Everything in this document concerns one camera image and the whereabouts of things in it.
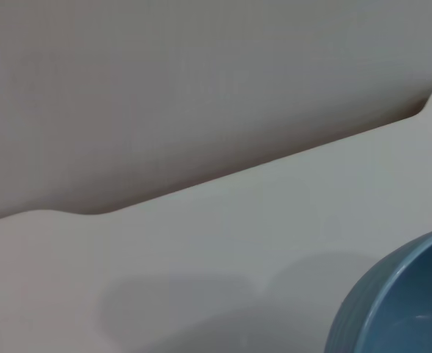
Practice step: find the blue bowl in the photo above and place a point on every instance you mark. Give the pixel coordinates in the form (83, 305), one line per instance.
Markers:
(410, 301)

